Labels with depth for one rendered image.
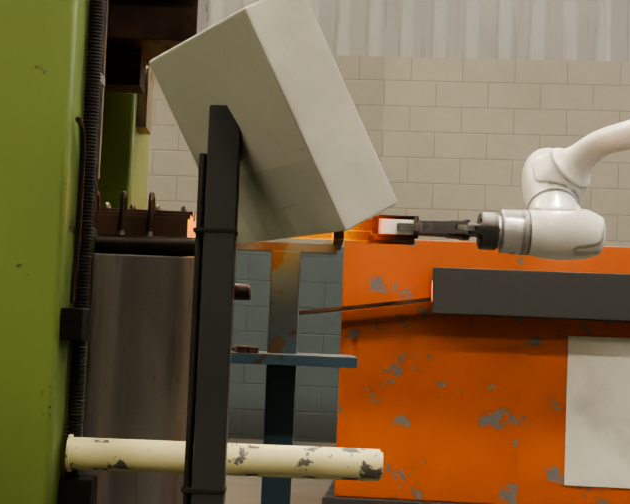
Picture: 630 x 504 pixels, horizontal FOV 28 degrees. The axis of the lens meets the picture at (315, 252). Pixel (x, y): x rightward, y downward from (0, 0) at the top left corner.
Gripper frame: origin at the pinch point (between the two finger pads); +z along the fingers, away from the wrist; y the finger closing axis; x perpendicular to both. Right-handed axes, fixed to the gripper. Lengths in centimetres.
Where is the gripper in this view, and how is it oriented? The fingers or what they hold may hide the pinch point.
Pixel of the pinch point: (396, 227)
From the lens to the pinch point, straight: 249.9
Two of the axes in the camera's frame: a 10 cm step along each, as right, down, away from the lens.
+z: -10.0, -0.4, -0.1
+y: -0.1, 0.7, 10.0
